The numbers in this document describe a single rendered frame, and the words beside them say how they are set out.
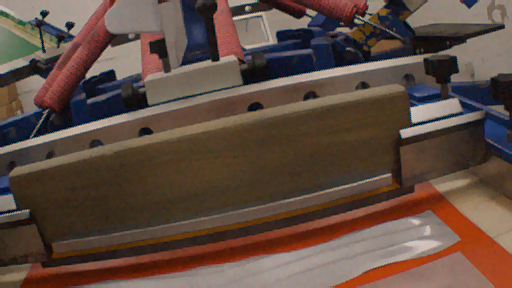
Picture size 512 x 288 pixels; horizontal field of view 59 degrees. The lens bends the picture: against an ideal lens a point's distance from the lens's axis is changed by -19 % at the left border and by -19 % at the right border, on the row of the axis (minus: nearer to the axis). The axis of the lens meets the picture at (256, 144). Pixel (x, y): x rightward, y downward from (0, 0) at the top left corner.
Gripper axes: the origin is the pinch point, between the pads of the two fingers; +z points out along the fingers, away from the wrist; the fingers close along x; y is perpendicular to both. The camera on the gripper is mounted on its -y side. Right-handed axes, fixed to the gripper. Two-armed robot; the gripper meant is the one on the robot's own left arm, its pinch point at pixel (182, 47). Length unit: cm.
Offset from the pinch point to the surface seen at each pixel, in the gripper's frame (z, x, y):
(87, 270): 16.8, 1.0, 13.4
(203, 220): 13.1, 3.1, 1.3
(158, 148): 7.1, 1.8, 3.4
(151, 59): 3.7, -47.2, 6.9
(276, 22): 23, -412, -69
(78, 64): 1, -61, 24
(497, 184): 16.4, 5.1, -24.9
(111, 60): 21, -412, 76
